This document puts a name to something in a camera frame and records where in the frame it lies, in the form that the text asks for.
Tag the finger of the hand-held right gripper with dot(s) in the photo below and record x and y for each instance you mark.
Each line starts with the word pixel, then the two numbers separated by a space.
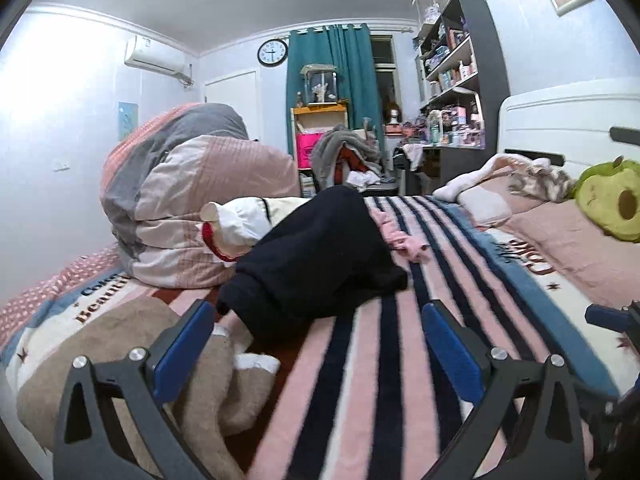
pixel 605 317

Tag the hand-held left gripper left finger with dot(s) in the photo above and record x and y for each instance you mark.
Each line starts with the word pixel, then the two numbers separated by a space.
pixel 182 347

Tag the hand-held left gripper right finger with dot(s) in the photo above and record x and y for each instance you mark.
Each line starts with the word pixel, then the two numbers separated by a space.
pixel 450 350

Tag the beige fuzzy sweater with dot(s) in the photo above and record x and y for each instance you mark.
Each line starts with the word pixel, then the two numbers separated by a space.
pixel 125 325

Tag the pile of clothes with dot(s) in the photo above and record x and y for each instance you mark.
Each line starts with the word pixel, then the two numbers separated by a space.
pixel 335 150

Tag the striped bed blanket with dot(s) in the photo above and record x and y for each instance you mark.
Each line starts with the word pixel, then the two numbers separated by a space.
pixel 370 360

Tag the light pink fuzzy blanket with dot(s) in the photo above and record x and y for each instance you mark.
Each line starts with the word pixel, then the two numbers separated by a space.
pixel 565 240

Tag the small pink garment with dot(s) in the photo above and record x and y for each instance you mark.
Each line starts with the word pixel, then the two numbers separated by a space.
pixel 405 240

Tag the green plush toy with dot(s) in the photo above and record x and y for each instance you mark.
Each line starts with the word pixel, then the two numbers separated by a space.
pixel 600 195

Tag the white jacket with red trim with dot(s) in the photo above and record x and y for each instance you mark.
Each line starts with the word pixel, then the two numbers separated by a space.
pixel 240 220

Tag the red dotted bed sheet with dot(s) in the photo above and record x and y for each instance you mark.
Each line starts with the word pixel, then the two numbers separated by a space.
pixel 45 290

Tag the brown white patterned garment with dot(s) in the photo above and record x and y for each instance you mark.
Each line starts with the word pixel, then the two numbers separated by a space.
pixel 542 180

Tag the black garment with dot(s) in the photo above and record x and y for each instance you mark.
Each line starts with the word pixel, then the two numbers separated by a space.
pixel 310 260

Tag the folded pink grey quilt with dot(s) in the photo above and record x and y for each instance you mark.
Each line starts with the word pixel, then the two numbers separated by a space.
pixel 200 185

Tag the white pink fluffy garment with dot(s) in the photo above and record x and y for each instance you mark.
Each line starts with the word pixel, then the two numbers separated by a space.
pixel 465 182

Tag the white headboard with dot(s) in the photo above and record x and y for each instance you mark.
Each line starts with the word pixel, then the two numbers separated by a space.
pixel 560 125

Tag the pink storage bag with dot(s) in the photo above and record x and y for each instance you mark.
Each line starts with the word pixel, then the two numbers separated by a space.
pixel 310 149

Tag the wig head mannequin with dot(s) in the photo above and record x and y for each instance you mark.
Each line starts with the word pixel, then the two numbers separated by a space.
pixel 393 115

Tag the white door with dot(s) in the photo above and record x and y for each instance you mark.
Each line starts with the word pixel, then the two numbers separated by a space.
pixel 232 100

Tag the yellow shelf unit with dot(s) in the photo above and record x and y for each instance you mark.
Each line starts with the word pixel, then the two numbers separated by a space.
pixel 320 109

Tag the window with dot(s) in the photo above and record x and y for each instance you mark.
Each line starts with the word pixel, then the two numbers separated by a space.
pixel 385 80

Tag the dark bookshelf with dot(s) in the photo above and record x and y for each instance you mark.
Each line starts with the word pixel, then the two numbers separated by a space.
pixel 487 60

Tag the teal curtain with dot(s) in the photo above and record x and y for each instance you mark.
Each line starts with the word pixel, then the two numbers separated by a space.
pixel 350 75

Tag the white air conditioner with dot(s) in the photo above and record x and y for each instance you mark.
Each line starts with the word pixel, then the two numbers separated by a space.
pixel 152 55

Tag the glass display case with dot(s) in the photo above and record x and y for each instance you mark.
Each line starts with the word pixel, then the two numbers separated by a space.
pixel 320 85

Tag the clear display box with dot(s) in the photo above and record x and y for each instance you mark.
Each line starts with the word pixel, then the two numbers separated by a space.
pixel 430 7

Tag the white wall socket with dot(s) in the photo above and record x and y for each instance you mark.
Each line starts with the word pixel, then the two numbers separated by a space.
pixel 62 165

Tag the blue wall poster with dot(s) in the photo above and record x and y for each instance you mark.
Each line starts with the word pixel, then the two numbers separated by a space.
pixel 128 120

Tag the round wall clock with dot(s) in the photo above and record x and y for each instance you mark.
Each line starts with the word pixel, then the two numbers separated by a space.
pixel 272 53

